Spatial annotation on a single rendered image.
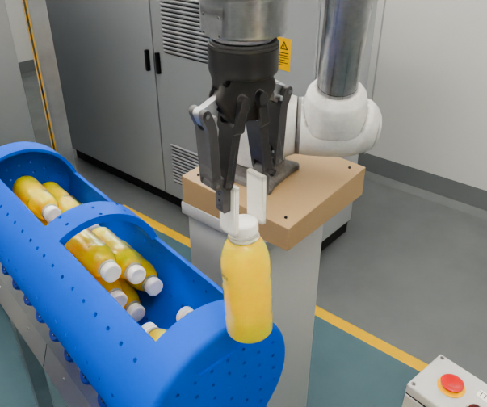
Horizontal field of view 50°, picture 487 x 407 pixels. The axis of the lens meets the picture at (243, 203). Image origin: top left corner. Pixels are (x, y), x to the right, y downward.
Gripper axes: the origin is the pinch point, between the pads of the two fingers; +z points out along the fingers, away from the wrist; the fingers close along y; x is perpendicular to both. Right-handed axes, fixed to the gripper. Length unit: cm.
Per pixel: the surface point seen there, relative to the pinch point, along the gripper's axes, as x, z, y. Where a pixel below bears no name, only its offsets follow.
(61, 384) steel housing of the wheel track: -42, 59, 16
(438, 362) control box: 16.7, 35.3, -29.2
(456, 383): 21.5, 34.0, -26.4
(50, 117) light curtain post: -141, 39, -28
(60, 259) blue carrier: -38.2, 25.2, 11.3
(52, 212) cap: -65, 31, 3
